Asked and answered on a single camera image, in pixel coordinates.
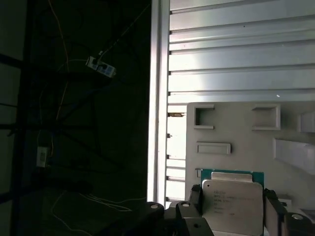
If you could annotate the white power strip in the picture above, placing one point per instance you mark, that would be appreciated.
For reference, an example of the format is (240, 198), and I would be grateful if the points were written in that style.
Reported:
(101, 67)

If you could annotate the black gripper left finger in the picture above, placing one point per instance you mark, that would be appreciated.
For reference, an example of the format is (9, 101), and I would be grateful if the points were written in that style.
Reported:
(194, 221)

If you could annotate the grey plastic parts rack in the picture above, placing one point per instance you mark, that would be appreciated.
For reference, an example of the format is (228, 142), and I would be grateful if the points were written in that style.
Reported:
(246, 157)

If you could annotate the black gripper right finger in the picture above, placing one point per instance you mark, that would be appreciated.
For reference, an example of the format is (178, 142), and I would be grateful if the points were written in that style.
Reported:
(272, 216)

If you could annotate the silver CPU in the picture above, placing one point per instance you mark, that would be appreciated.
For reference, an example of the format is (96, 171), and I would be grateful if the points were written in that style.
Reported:
(231, 201)

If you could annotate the white power adapter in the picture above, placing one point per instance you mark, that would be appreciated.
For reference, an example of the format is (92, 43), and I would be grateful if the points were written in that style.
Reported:
(42, 156)

